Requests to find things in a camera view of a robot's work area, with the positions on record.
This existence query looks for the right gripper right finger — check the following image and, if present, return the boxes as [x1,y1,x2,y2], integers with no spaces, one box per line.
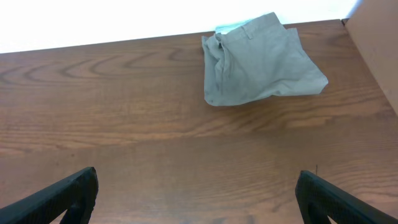
[295,170,397,224]

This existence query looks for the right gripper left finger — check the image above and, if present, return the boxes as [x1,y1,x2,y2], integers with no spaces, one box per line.
[1,167,99,223]

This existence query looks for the khaki green shorts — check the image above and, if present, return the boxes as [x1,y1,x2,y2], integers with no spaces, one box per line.
[201,12,328,106]

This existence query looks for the brown cardboard box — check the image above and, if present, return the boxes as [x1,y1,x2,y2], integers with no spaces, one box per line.
[345,0,397,111]

